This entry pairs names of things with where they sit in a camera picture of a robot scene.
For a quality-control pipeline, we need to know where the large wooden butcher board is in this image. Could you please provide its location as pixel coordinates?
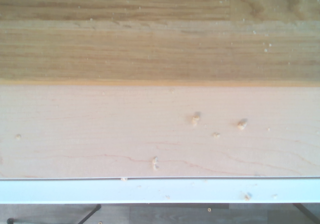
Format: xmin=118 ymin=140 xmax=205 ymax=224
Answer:
xmin=0 ymin=0 xmax=320 ymax=87

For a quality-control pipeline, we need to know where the white drawer cabinet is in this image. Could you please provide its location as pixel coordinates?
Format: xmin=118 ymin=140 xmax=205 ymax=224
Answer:
xmin=0 ymin=176 xmax=320 ymax=205

